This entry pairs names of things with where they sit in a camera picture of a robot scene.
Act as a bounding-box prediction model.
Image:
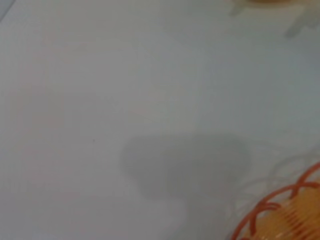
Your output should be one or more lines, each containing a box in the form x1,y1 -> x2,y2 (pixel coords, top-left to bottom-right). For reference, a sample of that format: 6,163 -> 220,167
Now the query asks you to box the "orange woven plastic basket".
228,161 -> 320,240

